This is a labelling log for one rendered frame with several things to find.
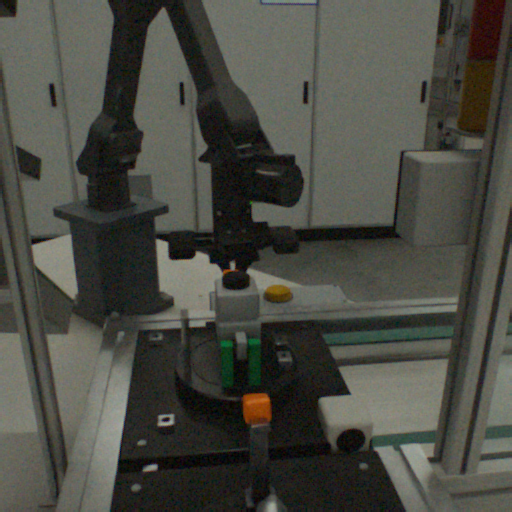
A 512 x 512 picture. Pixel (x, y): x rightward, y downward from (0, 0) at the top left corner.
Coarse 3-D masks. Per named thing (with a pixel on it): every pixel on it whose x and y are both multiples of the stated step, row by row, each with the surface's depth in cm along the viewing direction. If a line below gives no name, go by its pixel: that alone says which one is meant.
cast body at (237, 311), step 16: (240, 272) 56; (224, 288) 54; (240, 288) 54; (256, 288) 54; (224, 304) 53; (240, 304) 53; (256, 304) 54; (224, 320) 54; (240, 320) 54; (256, 320) 54; (224, 336) 54; (240, 336) 53; (256, 336) 54; (240, 352) 52
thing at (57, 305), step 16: (0, 240) 48; (0, 256) 48; (0, 272) 49; (48, 288) 59; (0, 304) 54; (48, 304) 59; (64, 304) 63; (0, 320) 60; (16, 320) 59; (48, 320) 59; (64, 320) 64
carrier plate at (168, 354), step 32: (160, 352) 64; (320, 352) 64; (160, 384) 58; (320, 384) 58; (128, 416) 53; (192, 416) 53; (224, 416) 53; (288, 416) 53; (128, 448) 49; (160, 448) 49; (192, 448) 49; (224, 448) 49; (288, 448) 49; (320, 448) 50
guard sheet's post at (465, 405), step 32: (480, 160) 39; (480, 192) 39; (480, 224) 40; (480, 256) 40; (480, 288) 40; (480, 320) 41; (480, 352) 42; (448, 384) 46; (480, 384) 44; (448, 416) 47; (480, 416) 45; (448, 448) 46; (480, 448) 46
